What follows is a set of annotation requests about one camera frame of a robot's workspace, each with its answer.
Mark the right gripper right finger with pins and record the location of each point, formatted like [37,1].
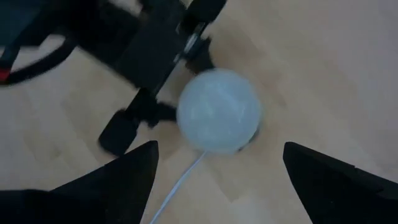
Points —
[342,196]

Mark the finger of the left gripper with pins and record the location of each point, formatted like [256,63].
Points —
[200,57]
[119,133]

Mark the white lightbulb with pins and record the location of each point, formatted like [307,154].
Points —
[217,112]

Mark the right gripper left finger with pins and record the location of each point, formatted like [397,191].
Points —
[93,199]

